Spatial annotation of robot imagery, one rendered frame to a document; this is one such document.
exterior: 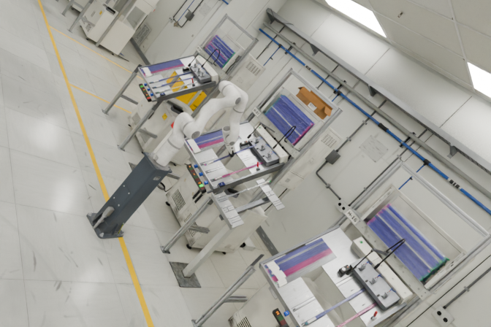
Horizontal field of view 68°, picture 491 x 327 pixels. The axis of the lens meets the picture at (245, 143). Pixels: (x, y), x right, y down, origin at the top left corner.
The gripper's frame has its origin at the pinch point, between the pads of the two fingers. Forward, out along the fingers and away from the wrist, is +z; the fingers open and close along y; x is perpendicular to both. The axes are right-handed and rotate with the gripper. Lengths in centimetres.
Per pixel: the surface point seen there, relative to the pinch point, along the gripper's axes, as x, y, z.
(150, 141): 51, 125, 63
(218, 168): 13.9, -0.7, 10.0
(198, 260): 63, -51, 47
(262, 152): -29.3, -3.6, 11.1
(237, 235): 15, -21, 93
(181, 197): 49, 29, 62
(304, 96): -105, 38, 8
